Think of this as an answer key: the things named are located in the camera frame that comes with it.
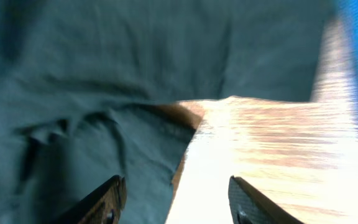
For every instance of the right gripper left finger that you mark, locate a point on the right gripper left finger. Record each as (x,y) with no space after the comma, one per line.
(102,206)

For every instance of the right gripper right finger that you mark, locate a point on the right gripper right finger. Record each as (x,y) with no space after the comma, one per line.
(250,206)

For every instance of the black shorts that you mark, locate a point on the black shorts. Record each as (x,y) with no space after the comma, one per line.
(83,84)

